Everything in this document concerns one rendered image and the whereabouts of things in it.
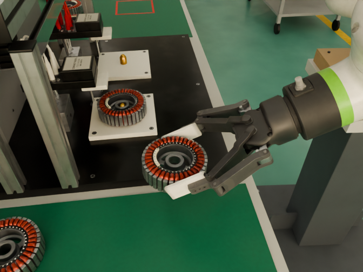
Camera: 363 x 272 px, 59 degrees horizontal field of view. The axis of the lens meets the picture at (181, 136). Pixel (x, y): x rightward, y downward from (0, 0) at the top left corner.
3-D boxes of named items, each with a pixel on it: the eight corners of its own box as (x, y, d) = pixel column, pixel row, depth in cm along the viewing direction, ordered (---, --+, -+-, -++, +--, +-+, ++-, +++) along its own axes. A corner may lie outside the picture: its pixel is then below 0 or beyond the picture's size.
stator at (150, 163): (201, 147, 61) (202, 133, 59) (210, 194, 53) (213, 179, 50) (142, 149, 60) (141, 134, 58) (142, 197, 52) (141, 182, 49)
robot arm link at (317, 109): (345, 142, 49) (321, 107, 56) (335, 86, 42) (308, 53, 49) (307, 157, 50) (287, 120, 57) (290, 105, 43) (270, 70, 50)
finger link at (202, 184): (220, 177, 50) (224, 192, 47) (191, 189, 51) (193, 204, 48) (216, 172, 49) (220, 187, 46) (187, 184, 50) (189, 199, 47)
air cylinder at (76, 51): (84, 62, 96) (80, 46, 92) (81, 76, 91) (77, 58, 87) (66, 63, 96) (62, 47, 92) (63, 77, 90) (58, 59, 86)
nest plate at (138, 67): (148, 53, 101) (148, 49, 100) (150, 78, 90) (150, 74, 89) (100, 56, 99) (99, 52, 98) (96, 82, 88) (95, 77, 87)
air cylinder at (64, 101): (74, 111, 78) (69, 93, 74) (71, 131, 73) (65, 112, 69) (53, 113, 78) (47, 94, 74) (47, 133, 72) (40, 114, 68)
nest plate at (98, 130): (153, 96, 83) (153, 93, 82) (157, 135, 72) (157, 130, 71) (94, 101, 81) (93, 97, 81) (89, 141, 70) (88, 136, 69)
